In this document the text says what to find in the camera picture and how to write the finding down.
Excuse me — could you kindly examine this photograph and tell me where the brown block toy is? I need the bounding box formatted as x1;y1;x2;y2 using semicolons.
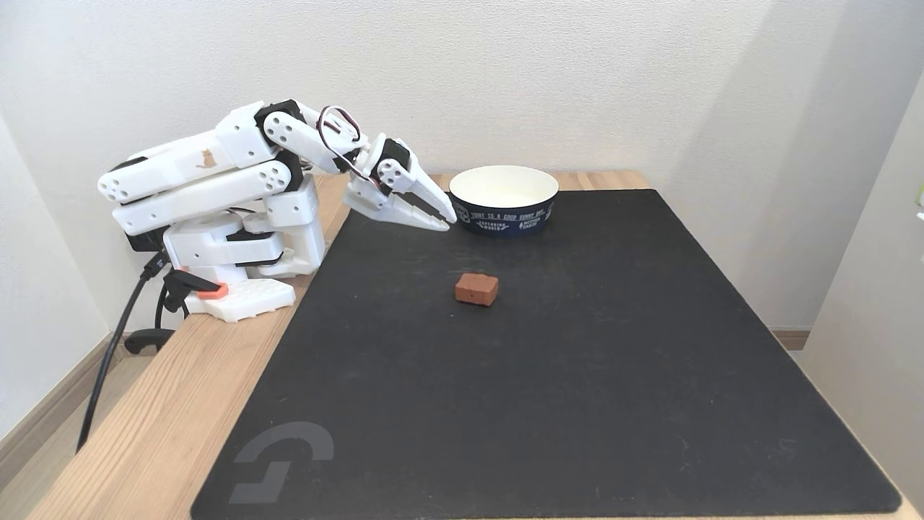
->
455;272;500;307

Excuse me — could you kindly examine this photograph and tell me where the navy and white paper bowl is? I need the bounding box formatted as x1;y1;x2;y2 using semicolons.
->
449;165;560;237

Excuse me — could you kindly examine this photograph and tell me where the black clamp with orange tip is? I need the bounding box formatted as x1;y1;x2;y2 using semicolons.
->
124;269;230;356

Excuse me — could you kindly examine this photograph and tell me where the black desk mat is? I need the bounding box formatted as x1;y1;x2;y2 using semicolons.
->
191;189;903;520

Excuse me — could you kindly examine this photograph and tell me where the red black white servo cable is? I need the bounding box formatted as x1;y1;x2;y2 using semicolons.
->
316;105;385;193

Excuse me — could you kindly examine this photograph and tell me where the black power cable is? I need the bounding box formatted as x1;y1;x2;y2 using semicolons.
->
76;251;171;454

